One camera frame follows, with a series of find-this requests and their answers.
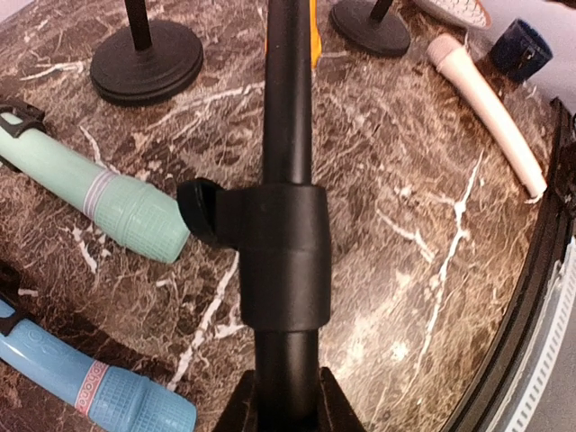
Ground black aluminium rail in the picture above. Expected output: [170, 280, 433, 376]
[444, 99, 575, 431]

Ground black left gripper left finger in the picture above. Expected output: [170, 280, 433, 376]
[213, 370, 259, 432]

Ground white slotted cable duct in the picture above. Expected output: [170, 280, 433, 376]
[505, 238, 575, 432]

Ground black stand for beige microphone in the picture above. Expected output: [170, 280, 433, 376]
[329, 0, 411, 58]

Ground beige toy microphone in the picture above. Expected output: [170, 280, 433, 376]
[427, 33, 547, 199]

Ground black stand with blue microphone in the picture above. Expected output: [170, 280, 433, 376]
[1, 261, 29, 337]

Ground blue toy microphone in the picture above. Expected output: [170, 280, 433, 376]
[1, 319, 197, 432]

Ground black stand with green microphone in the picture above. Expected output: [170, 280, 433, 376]
[1, 100, 46, 138]

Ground white floral plate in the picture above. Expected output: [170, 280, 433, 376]
[413, 0, 491, 30]

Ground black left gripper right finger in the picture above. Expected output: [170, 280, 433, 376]
[318, 367, 365, 432]

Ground black stand with pink microphone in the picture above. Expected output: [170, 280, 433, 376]
[90, 0, 203, 106]

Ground mint green toy microphone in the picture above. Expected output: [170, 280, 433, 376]
[1, 129, 190, 263]

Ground dark blue mug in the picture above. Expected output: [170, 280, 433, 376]
[489, 19, 554, 84]

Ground black stand with orange microphone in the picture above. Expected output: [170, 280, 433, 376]
[175, 0, 334, 432]

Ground orange toy microphone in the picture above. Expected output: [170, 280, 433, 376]
[263, 0, 325, 69]

